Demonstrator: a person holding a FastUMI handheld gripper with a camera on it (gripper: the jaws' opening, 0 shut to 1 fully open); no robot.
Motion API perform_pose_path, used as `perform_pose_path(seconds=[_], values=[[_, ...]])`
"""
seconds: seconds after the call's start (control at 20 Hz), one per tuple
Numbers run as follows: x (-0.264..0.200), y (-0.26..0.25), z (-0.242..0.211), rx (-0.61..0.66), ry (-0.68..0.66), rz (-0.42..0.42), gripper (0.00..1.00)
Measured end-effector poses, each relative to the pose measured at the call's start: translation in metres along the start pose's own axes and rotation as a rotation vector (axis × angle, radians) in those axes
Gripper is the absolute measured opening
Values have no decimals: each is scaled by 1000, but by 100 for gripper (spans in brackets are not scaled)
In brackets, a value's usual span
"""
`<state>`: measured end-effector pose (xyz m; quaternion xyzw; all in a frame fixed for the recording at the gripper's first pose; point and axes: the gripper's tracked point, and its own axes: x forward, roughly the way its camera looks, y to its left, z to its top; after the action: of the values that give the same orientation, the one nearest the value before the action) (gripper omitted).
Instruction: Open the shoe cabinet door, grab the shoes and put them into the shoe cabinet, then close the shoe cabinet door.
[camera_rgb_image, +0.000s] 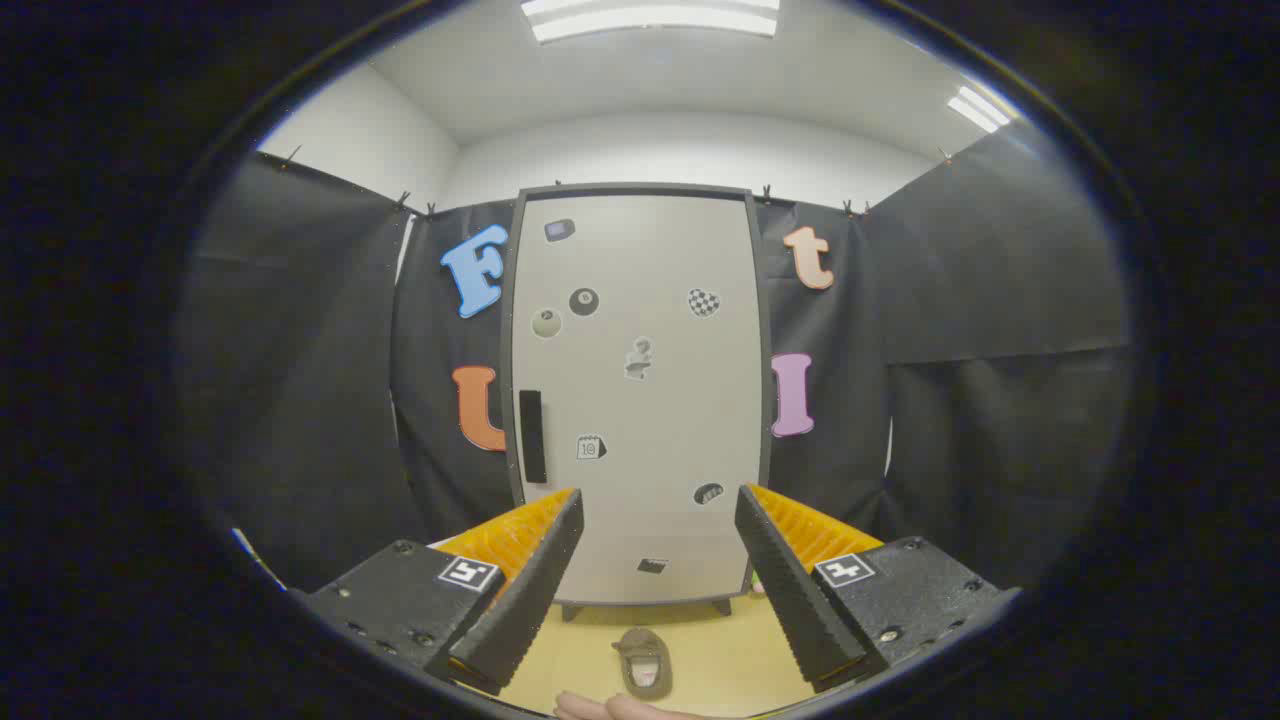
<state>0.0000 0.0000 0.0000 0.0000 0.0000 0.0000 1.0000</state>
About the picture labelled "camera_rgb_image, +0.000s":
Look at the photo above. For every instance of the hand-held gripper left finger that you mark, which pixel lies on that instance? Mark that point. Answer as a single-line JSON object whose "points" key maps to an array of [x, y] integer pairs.
{"points": [[530, 600]]}

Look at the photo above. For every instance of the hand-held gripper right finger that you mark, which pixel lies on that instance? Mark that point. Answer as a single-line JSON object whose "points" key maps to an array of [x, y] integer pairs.
{"points": [[790, 590]]}

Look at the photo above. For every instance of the brown fuzzy shoe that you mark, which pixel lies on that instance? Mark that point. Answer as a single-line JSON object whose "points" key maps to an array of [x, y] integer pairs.
{"points": [[645, 680]]}

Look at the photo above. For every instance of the grey shoe cabinet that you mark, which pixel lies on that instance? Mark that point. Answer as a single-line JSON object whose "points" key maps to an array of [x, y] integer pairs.
{"points": [[640, 189]]}

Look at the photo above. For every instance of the black backdrop cloth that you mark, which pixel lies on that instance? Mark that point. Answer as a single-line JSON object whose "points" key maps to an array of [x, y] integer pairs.
{"points": [[300, 350]]}

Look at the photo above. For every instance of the small ceiling light panel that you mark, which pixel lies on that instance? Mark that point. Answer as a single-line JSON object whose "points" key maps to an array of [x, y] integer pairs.
{"points": [[980, 108]]}

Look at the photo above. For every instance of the long ceiling light panel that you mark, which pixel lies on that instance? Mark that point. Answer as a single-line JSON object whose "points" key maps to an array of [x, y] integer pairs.
{"points": [[650, 20]]}

